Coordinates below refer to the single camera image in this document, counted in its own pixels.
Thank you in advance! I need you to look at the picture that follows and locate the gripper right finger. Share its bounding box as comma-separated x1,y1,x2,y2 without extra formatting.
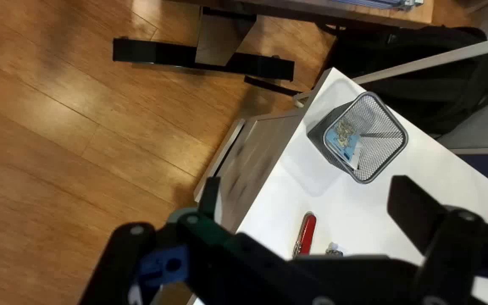
387,175,488,305

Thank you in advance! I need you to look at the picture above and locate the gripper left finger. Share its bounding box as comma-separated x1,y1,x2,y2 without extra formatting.
79,177,296,305

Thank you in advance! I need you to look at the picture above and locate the grey wooden cabinet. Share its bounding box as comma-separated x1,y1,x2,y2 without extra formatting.
193,108,309,234

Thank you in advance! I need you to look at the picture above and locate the red pocket knife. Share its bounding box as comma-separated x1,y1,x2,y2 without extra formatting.
292,212,317,259

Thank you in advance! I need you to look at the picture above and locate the grey mesh pen cup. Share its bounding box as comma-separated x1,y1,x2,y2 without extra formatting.
307,91,409,184

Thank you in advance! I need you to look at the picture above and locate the black backpack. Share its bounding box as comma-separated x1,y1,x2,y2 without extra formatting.
324,25,488,136

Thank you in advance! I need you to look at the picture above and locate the blue printed card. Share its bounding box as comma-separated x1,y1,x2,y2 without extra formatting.
324,118,363,170

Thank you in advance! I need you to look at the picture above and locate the wooden desk with black feet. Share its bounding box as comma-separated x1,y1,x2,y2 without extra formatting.
113,0,435,83

